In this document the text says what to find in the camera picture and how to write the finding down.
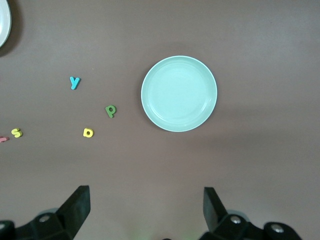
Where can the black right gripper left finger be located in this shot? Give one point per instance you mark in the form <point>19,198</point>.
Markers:
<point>62,220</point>

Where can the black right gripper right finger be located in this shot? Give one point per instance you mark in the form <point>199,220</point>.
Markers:
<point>225,225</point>

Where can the yellow foam letter d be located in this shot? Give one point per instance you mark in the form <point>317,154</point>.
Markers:
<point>85,133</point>

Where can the green foam letter p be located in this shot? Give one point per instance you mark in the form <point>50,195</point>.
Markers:
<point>110,113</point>

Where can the teal foam letter y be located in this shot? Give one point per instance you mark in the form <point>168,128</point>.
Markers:
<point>74,83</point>

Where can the brown table cover sheet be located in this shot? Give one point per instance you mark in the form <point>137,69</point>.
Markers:
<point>262,150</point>

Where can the yellow foam letter s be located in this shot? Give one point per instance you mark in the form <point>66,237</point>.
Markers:
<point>16,133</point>

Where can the pink foam letter f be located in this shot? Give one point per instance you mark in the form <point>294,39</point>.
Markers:
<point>3,139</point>

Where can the mint green plate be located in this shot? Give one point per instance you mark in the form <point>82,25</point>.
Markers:
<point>178,93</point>

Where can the cream white plate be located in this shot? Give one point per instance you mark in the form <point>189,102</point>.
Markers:
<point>3,22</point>

